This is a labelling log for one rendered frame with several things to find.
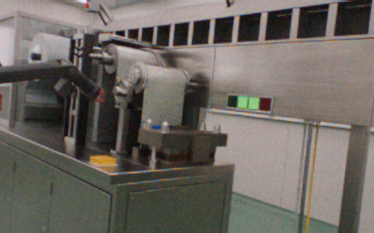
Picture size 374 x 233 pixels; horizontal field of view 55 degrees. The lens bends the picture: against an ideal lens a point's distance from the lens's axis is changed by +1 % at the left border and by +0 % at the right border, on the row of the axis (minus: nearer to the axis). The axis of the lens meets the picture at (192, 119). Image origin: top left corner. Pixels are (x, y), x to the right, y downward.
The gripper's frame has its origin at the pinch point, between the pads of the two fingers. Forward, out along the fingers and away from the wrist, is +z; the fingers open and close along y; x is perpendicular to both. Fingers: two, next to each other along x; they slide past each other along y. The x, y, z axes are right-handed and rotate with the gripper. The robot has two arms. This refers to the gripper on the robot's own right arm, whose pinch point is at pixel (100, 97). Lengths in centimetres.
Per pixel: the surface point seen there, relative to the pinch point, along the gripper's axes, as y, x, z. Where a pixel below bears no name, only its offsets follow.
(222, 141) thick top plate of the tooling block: 49, 20, 28
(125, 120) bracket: 15.6, -0.9, 5.5
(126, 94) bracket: 11.0, 8.2, -0.1
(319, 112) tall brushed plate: 84, 46, 5
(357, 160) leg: 102, 43, 23
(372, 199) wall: 103, 95, 251
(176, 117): 25.8, 16.0, 21.2
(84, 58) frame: -19.0, 10.0, -5.6
